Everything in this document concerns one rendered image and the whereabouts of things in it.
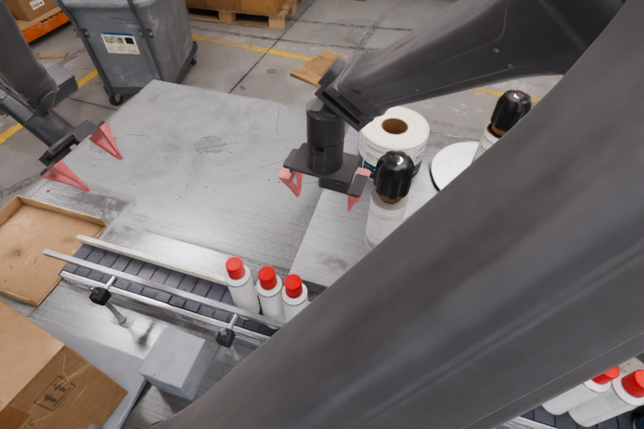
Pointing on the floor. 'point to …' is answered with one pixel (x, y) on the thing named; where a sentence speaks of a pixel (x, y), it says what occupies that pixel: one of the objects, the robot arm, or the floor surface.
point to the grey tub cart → (130, 21)
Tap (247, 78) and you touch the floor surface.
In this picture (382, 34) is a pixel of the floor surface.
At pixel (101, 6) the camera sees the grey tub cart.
